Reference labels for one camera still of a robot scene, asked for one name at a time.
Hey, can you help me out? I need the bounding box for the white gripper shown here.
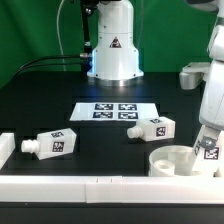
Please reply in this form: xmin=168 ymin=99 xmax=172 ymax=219
xmin=199 ymin=61 xmax=224 ymax=150

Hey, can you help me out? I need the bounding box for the white front fence bar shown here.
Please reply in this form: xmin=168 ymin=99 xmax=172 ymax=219
xmin=0 ymin=175 xmax=224 ymax=204

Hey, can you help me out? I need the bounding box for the white fence bar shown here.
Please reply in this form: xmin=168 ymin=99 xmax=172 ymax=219
xmin=0 ymin=133 xmax=15 ymax=169
xmin=0 ymin=175 xmax=224 ymax=204

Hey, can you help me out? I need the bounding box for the grey thin cable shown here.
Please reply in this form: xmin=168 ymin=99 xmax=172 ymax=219
xmin=55 ymin=0 xmax=68 ymax=72

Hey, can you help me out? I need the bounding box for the black cable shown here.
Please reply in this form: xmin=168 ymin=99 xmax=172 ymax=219
xmin=14 ymin=53 xmax=91 ymax=79

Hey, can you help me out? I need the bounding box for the white marker sheet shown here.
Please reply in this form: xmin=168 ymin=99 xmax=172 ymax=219
xmin=70 ymin=102 xmax=158 ymax=121

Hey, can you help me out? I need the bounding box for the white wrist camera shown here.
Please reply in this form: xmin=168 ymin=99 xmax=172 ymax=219
xmin=179 ymin=62 xmax=210 ymax=90

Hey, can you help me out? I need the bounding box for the white left fence bar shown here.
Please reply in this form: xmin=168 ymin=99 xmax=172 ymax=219
xmin=0 ymin=133 xmax=15 ymax=169

